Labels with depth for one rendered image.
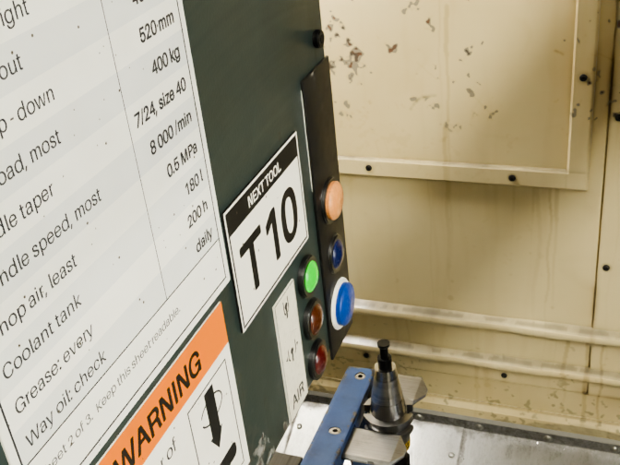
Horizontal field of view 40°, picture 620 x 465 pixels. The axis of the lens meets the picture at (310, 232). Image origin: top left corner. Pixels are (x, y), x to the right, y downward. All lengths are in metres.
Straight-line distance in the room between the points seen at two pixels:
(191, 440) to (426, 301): 1.08
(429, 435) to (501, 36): 0.74
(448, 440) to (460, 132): 0.59
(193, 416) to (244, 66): 0.17
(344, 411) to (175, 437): 0.70
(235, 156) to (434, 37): 0.85
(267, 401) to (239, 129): 0.16
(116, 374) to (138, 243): 0.05
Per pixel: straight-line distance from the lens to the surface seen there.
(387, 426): 1.07
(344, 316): 0.58
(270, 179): 0.46
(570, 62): 1.23
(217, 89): 0.40
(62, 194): 0.30
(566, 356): 1.48
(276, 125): 0.46
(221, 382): 0.43
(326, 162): 0.54
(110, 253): 0.33
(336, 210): 0.54
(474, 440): 1.60
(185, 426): 0.40
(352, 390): 1.12
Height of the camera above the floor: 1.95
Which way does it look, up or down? 30 degrees down
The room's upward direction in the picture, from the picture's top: 7 degrees counter-clockwise
